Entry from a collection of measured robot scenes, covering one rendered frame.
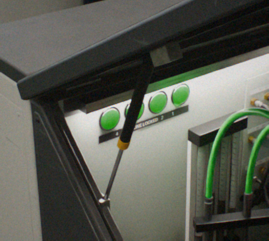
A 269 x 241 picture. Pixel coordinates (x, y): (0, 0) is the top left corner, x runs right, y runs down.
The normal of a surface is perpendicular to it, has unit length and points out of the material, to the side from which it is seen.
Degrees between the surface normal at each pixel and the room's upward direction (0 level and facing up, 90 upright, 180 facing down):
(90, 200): 43
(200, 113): 90
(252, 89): 90
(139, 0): 0
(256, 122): 90
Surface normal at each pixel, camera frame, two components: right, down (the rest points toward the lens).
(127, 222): 0.60, 0.34
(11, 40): -0.01, -0.90
